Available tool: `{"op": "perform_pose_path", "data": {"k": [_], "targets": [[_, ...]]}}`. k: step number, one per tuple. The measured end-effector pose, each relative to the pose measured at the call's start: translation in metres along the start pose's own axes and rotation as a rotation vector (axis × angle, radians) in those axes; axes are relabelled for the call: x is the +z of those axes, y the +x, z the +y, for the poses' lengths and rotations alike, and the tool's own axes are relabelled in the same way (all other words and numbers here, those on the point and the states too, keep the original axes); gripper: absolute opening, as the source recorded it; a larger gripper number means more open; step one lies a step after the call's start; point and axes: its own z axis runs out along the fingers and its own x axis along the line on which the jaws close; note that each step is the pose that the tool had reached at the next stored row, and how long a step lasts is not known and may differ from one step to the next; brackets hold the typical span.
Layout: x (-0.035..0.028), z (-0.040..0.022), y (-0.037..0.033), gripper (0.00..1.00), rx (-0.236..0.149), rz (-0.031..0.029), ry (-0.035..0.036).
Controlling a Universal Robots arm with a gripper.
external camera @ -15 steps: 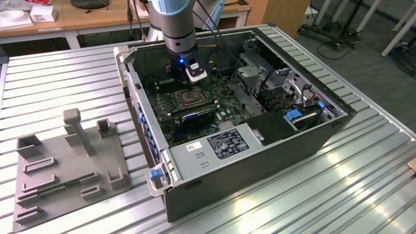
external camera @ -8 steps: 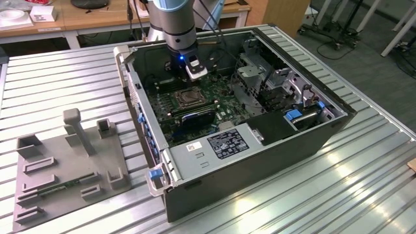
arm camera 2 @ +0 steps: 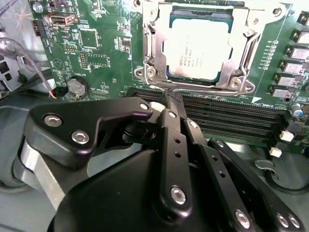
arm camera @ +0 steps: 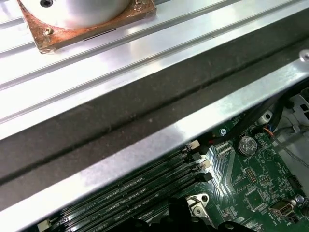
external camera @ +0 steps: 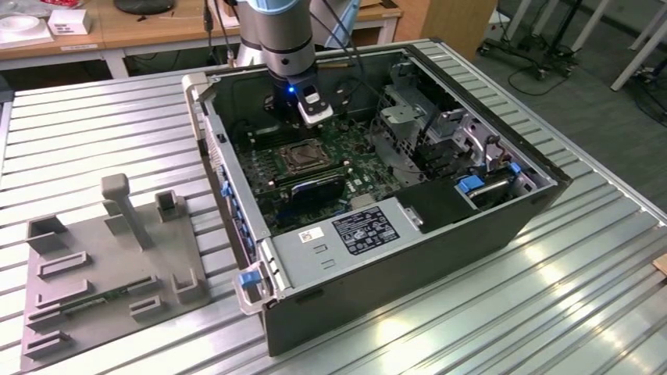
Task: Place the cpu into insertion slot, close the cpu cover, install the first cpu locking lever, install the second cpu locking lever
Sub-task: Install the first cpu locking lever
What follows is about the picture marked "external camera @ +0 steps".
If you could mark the silver green CPU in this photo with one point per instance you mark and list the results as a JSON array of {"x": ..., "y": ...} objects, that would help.
[{"x": 304, "y": 155}]

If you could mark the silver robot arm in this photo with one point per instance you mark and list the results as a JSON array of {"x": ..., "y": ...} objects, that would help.
[{"x": 286, "y": 47}]

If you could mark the CPU socket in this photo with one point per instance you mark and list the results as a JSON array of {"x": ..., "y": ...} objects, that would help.
[{"x": 312, "y": 168}]

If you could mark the black RAM slot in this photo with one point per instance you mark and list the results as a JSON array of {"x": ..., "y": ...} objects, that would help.
[{"x": 306, "y": 176}]

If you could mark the blue expansion slot latch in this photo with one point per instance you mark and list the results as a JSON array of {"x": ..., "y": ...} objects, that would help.
[{"x": 224, "y": 189}]

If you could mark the copper tube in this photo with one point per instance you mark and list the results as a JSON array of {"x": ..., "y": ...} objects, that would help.
[{"x": 334, "y": 66}]

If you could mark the green motherboard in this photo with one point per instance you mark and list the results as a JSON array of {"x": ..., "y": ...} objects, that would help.
[{"x": 364, "y": 156}]

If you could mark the perforated metal disk cage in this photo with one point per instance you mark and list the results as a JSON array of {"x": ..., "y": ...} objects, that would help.
[{"x": 401, "y": 111}]

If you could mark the black graphics card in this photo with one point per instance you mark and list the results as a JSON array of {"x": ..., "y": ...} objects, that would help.
[{"x": 317, "y": 191}]

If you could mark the small silver heatsink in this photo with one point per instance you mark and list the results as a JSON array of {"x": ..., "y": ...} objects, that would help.
[{"x": 360, "y": 202}]

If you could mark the wooden desk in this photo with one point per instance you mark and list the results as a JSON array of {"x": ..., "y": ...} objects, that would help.
[{"x": 166, "y": 27}]

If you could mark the black round stand base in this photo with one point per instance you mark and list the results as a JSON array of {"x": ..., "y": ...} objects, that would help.
[{"x": 142, "y": 6}]

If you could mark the black plastic shroud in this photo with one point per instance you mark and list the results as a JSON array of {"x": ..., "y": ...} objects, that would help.
[{"x": 432, "y": 207}]

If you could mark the silver power supply unit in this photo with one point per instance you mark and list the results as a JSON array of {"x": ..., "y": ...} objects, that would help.
[{"x": 312, "y": 258}]

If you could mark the wooden cabinet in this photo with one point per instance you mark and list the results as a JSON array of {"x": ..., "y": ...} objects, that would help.
[{"x": 457, "y": 23}]

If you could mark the blue disk carrier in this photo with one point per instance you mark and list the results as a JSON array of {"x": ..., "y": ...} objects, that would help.
[{"x": 468, "y": 183}]

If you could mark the blue case latch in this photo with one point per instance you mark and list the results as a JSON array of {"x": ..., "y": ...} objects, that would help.
[{"x": 248, "y": 279}]

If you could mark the white cardboard box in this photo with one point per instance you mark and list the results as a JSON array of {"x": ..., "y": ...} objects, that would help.
[{"x": 69, "y": 21}]

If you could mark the small blue tab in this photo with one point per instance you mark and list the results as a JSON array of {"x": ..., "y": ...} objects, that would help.
[{"x": 513, "y": 169}]

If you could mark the red plastic bag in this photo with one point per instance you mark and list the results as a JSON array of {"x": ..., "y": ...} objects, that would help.
[{"x": 62, "y": 3}]

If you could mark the dark grey PC case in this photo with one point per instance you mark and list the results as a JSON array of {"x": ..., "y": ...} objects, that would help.
[{"x": 416, "y": 273}]

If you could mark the grey parts rack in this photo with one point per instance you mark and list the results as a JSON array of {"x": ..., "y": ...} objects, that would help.
[{"x": 104, "y": 265}]

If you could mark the white foam tray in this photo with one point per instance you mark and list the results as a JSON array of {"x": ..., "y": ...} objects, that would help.
[{"x": 22, "y": 29}]

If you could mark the black wheeled stand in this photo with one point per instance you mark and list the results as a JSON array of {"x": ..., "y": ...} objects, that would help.
[{"x": 555, "y": 52}]

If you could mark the green RAM stick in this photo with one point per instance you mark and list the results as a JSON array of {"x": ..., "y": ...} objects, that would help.
[{"x": 93, "y": 300}]

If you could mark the white table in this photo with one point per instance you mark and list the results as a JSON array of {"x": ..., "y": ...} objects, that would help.
[{"x": 636, "y": 59}]

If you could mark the wooden block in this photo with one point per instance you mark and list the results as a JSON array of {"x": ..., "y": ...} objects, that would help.
[{"x": 661, "y": 267}]

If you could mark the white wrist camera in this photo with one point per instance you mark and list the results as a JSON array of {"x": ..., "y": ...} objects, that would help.
[{"x": 318, "y": 117}]

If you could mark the silver drive bay bracket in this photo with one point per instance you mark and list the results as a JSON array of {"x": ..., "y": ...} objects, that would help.
[{"x": 468, "y": 131}]

